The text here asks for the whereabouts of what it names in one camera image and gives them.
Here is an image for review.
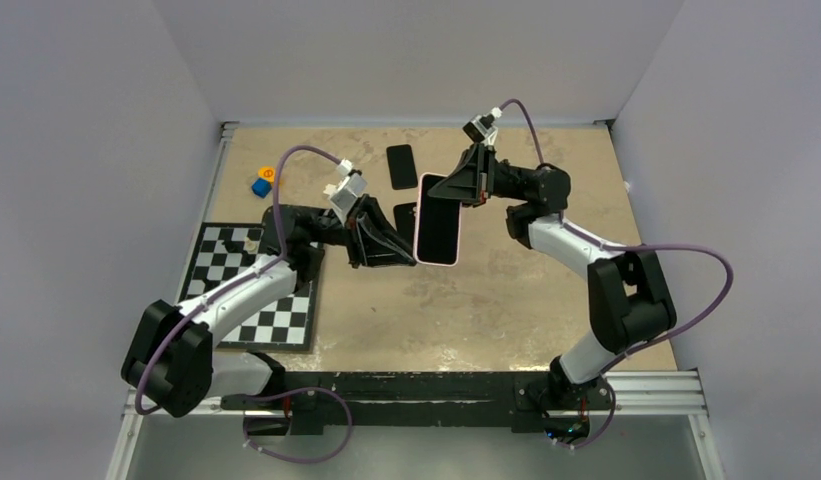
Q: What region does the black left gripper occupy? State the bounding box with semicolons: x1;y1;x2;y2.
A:
306;193;418;269

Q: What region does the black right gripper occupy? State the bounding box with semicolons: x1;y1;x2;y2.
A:
424;143;530;209

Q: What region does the black phone case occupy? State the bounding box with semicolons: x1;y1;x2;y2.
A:
393;203;417;246

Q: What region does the black phone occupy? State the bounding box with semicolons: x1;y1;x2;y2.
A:
386;144;418;190

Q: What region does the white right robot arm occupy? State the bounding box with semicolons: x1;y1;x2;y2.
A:
427;143;677;407

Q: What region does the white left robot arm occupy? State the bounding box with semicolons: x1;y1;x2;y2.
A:
121;194;416;418

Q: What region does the blue toy brick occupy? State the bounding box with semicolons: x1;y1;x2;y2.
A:
251;177;272;198

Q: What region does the orange toy piece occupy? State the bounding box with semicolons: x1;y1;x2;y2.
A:
258;166;277;185

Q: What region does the black and white chessboard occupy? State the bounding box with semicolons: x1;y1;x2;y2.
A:
178;222;319;352

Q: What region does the black chess piece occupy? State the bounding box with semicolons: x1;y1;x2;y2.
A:
222;240;242;254

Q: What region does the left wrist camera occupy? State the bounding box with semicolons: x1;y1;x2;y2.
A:
323;159;367;224

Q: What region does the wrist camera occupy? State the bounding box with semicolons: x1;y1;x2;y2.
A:
462;107;502;146
323;159;367;224

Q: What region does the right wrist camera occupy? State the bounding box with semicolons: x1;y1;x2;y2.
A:
462;107;502;146

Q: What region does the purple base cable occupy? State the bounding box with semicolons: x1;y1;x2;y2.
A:
241;386;355;465

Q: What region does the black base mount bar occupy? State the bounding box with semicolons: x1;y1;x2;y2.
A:
221;371;612;435

